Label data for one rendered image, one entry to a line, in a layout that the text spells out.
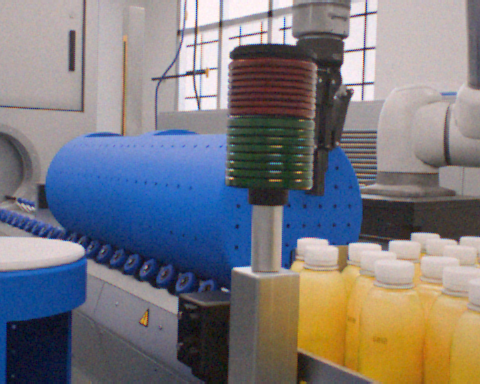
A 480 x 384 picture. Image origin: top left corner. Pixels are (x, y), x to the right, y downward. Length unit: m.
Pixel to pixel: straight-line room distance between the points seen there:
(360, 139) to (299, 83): 2.56
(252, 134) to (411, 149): 1.25
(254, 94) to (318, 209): 0.64
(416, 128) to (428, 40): 2.40
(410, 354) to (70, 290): 0.49
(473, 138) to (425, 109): 0.13
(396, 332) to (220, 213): 0.39
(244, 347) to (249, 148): 0.14
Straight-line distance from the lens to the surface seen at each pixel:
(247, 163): 0.46
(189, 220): 1.06
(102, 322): 1.44
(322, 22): 1.03
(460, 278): 0.68
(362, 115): 3.03
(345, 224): 1.13
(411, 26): 4.15
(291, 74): 0.47
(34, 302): 0.94
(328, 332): 0.78
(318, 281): 0.78
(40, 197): 2.19
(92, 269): 1.54
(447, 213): 1.61
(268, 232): 0.48
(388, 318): 0.69
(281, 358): 0.50
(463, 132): 1.67
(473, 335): 0.62
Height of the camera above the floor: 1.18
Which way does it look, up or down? 3 degrees down
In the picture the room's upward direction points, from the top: 2 degrees clockwise
